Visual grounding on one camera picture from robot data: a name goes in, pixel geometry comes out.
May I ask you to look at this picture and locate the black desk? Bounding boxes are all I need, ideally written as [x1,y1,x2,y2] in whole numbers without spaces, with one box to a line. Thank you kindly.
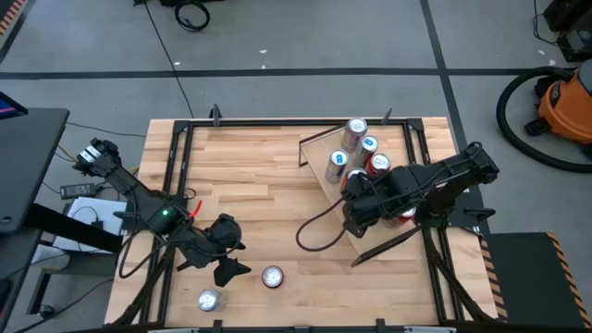
[0,106,71,235]

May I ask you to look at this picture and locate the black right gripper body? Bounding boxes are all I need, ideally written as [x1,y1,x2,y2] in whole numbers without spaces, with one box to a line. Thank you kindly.
[359,166,413,224]

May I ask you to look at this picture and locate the silver Diet Coke can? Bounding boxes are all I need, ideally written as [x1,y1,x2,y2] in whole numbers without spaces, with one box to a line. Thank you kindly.
[197,288,228,314]

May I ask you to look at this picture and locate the black power adapter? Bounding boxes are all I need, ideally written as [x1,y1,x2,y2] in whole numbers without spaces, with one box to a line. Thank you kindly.
[59,182,97,201]

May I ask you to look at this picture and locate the silver blue energy drink can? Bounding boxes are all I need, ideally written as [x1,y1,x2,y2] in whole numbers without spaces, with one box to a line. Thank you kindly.
[325,148,351,185]
[353,134,380,168]

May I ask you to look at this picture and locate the long black floor cable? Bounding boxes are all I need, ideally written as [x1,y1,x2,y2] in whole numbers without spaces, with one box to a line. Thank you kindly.
[136,0,195,120]

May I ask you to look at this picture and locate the red cola can 160 calories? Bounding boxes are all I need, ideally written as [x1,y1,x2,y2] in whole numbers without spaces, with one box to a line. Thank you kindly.
[340,117,370,154]

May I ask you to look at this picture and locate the black equipment case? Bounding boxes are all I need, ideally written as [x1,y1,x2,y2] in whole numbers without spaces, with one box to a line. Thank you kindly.
[541,0,592,64]

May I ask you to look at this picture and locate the coiled black cable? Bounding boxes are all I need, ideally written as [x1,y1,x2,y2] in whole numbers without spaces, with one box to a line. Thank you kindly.
[173,0,212,33]

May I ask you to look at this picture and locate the dark monitor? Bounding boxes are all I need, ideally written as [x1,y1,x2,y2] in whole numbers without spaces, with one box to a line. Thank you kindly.
[0,91,29,120]

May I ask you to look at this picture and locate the red Coca-Cola Original Taste can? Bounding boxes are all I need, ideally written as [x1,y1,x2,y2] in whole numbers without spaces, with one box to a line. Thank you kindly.
[364,152,392,179]

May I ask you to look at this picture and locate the black mat with hazard stripes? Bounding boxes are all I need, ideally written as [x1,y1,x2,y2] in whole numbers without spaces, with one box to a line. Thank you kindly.
[478,230,592,330]

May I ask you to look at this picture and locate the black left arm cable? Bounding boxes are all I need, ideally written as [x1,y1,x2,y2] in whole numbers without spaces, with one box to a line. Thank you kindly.
[117,233,186,281]

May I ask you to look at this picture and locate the red Coke Zero can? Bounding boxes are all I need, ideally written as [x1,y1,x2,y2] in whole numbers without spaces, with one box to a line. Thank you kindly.
[261,265,286,290]

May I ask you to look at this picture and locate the red cola can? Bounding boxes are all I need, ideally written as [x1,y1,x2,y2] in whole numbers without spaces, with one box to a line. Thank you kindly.
[339,166,369,194]
[381,206,418,231]

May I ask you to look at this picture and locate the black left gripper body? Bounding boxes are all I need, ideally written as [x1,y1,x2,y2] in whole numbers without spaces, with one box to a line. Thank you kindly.
[177,229,222,273]

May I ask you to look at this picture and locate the orange shop vacuum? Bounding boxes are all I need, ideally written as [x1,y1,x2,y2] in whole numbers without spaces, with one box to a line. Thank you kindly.
[495,66,592,175]
[524,58,592,148]

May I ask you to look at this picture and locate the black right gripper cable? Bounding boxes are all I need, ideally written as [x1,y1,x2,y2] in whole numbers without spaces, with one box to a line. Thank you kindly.
[294,192,353,253]

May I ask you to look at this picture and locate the white paper sheet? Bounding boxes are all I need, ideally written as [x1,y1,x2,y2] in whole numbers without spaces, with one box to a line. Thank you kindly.
[52,196,130,254]

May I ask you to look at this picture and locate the black aluminium table frame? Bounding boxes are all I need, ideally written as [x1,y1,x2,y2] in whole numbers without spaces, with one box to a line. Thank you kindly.
[110,117,496,333]

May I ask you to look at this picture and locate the black desk beam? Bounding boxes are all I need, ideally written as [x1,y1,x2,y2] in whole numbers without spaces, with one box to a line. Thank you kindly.
[22,203,124,253]

